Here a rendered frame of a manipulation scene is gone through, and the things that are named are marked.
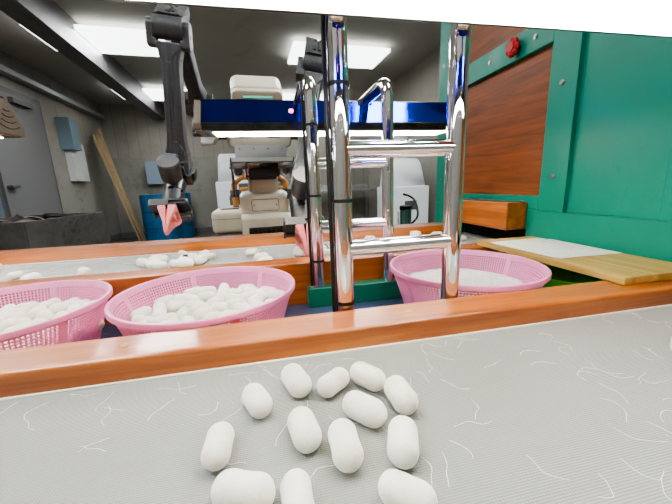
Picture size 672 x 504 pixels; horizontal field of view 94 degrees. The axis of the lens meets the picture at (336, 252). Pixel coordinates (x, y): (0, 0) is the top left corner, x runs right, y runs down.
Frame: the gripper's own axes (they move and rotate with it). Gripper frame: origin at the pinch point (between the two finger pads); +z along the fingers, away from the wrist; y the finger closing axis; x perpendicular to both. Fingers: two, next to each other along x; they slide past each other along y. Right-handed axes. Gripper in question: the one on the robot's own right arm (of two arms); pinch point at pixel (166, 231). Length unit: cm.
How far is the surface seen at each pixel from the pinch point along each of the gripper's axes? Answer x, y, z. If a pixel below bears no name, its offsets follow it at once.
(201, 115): -29.7, 14.7, -5.1
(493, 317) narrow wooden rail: -35, 53, 48
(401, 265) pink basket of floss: -16, 53, 27
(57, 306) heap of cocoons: -16.2, -7.7, 30.2
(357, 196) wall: 394, 212, -434
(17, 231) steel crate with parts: 141, -167, -137
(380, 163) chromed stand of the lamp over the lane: -30, 49, 13
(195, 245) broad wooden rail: 11.1, 4.4, -3.7
